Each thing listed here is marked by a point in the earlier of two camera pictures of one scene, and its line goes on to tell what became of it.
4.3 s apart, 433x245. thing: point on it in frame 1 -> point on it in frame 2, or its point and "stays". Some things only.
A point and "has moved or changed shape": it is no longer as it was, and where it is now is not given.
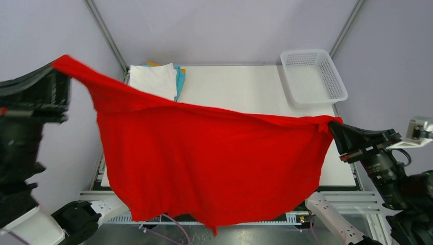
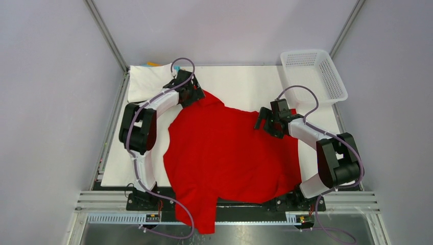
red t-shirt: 205,163 has moved or changed shape
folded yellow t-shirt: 153,64 stays
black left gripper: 39,103 -> 197,94
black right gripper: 354,139 -> 266,114
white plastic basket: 312,78 stays
